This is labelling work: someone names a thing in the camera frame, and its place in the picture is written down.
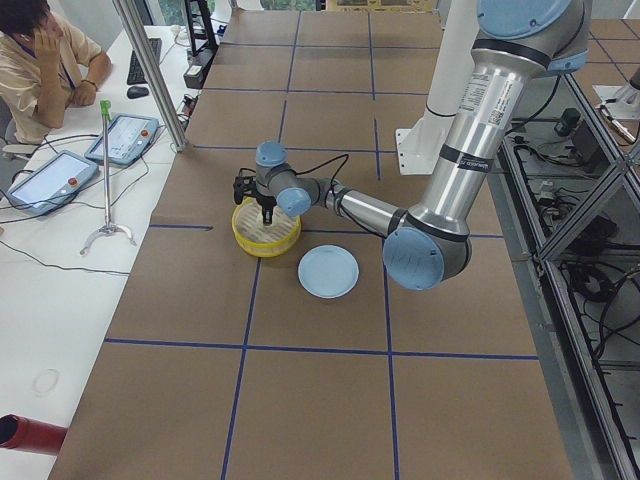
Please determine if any black computer mouse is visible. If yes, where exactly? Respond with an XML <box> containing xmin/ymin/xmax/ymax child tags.
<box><xmin>126</xmin><ymin>85</ymin><xmax>149</xmax><ymax>99</ymax></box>

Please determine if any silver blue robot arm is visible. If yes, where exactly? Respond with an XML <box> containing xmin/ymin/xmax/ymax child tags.
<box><xmin>250</xmin><ymin>1</ymin><xmax>592</xmax><ymax>290</ymax></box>

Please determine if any aluminium frame rack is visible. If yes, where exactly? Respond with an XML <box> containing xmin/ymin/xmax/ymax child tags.
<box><xmin>490</xmin><ymin>62</ymin><xmax>639</xmax><ymax>479</ymax></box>

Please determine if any silver aluminium post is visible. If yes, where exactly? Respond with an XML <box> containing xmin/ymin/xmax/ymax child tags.
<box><xmin>112</xmin><ymin>0</ymin><xmax>187</xmax><ymax>152</ymax></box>

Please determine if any black box on table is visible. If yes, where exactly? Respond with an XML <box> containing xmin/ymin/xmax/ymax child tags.
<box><xmin>183</xmin><ymin>0</ymin><xmax>218</xmax><ymax>89</ymax></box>

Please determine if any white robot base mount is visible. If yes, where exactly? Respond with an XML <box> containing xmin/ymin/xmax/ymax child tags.
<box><xmin>396</xmin><ymin>0</ymin><xmax>479</xmax><ymax>176</ymax></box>

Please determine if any red cylinder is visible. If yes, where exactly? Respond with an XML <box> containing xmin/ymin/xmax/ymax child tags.
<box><xmin>1</xmin><ymin>414</ymin><xmax>67</xmax><ymax>455</ymax></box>

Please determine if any near blue teach pendant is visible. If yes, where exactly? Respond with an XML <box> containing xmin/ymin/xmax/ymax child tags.
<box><xmin>7</xmin><ymin>150</ymin><xmax>98</xmax><ymax>215</ymax></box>

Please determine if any black keyboard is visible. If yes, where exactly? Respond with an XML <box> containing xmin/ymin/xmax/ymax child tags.
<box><xmin>126</xmin><ymin>37</ymin><xmax>164</xmax><ymax>86</ymax></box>

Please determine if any blue teach pendant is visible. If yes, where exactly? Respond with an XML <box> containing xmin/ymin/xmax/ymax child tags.
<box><xmin>107</xmin><ymin>114</ymin><xmax>160</xmax><ymax>166</ymax></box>
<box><xmin>7</xmin><ymin>150</ymin><xmax>98</xmax><ymax>215</ymax></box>

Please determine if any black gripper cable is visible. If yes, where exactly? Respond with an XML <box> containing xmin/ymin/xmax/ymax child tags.
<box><xmin>294</xmin><ymin>153</ymin><xmax>351</xmax><ymax>201</ymax></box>

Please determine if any yellow rimmed steamer basket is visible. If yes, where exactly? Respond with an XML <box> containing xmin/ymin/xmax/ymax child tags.
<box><xmin>232</xmin><ymin>198</ymin><xmax>301</xmax><ymax>258</ymax></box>

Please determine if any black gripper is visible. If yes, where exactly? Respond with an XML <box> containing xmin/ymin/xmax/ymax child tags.
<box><xmin>253</xmin><ymin>186</ymin><xmax>277</xmax><ymax>226</ymax></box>

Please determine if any brown paper table cover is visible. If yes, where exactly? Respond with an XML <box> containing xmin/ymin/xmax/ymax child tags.
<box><xmin>51</xmin><ymin>11</ymin><xmax>577</xmax><ymax>479</ymax></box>

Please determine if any metal stand green tip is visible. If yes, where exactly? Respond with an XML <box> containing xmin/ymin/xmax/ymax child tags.
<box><xmin>80</xmin><ymin>100</ymin><xmax>137</xmax><ymax>256</ymax></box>

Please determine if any seated person beige shirt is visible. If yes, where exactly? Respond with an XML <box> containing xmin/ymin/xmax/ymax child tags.
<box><xmin>1</xmin><ymin>1</ymin><xmax>112</xmax><ymax>145</ymax></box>

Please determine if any far blue teach pendant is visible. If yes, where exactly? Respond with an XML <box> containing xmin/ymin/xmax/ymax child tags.
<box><xmin>107</xmin><ymin>114</ymin><xmax>160</xmax><ymax>166</ymax></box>

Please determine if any light blue plate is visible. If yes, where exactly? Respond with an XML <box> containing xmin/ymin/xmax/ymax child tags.
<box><xmin>298</xmin><ymin>245</ymin><xmax>359</xmax><ymax>299</ymax></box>

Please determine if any clear tape ring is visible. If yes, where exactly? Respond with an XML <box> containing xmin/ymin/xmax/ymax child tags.
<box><xmin>31</xmin><ymin>368</ymin><xmax>63</xmax><ymax>397</ymax></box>

